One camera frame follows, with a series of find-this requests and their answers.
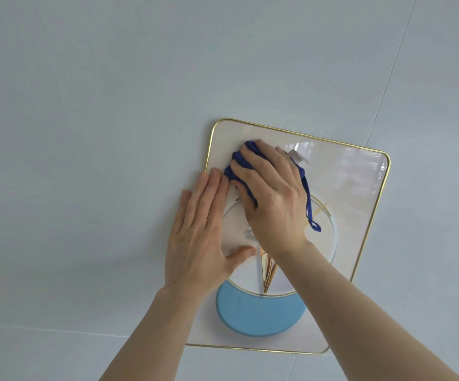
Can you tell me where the person's left hand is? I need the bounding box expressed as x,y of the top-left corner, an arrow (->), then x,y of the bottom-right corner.
163,167 -> 257,295

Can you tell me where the person's right hand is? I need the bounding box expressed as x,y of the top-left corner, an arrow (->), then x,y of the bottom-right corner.
229,139 -> 314,259

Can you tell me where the blue cleaning cloth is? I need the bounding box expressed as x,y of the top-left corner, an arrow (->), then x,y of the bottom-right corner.
223,140 -> 322,234

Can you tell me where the gold-framed white wall picture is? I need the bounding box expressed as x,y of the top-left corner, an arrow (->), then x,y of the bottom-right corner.
184,118 -> 391,356

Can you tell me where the person's left forearm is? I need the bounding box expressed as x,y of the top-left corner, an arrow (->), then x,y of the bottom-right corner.
100,285 -> 220,381

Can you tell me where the person's right forearm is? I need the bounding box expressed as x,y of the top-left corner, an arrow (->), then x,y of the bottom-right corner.
271,241 -> 459,381

